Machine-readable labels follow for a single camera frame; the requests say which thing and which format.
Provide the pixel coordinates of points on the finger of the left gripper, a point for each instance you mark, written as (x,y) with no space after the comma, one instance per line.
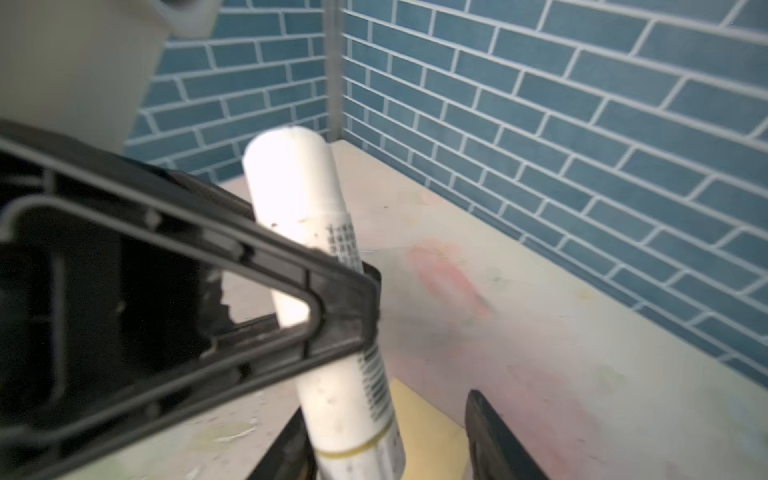
(134,298)

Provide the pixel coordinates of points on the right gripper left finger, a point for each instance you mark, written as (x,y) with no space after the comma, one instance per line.
(290,456)

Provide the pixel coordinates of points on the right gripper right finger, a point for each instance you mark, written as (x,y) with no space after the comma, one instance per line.
(494,451)

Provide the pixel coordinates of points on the yellow envelope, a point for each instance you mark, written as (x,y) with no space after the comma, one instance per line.
(436,447)

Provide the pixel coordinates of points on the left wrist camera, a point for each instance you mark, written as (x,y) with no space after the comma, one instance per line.
(83,68)

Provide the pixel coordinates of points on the left corner aluminium post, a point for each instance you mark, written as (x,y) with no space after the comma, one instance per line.
(333,42)

